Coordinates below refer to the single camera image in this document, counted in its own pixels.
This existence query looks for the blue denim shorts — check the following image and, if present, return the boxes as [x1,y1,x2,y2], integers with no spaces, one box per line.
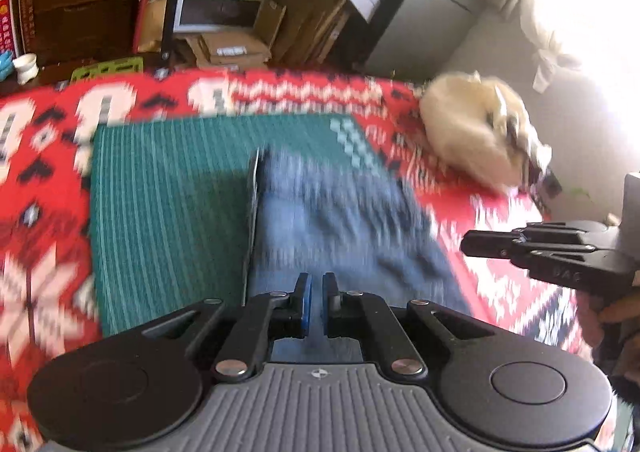
[246,149,471,363]

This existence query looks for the green cutting mat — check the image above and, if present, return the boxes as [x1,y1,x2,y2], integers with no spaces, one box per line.
[90,114,386,336]

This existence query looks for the red patterned tablecloth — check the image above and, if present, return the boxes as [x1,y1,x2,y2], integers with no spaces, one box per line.
[1,70,590,451]

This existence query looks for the white curtain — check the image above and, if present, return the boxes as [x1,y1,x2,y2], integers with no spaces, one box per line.
[472,0,582,94]

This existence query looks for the grey refrigerator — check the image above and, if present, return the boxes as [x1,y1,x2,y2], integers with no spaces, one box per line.
[364,0,484,82]

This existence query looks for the green plastic stool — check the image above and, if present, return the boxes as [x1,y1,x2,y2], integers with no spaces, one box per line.
[70,56,143,83]

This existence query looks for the cardboard boxes stack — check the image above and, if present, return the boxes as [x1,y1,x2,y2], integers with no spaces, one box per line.
[186,0,380,69]

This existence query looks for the white ceramic pet bowl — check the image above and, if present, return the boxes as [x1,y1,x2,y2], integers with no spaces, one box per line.
[12,54,39,86]

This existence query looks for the dark wooden drawer cabinet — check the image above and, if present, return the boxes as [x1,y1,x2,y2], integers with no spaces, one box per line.
[14,0,138,66]

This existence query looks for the blue ceramic pet bowl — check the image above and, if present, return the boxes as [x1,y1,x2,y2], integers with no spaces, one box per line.
[0,50,14,82]

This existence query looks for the red sign board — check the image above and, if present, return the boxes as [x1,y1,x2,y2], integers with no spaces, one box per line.
[0,0,20,58]

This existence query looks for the wall power outlet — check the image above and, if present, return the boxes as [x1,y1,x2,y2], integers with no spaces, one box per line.
[538,168,563,209]

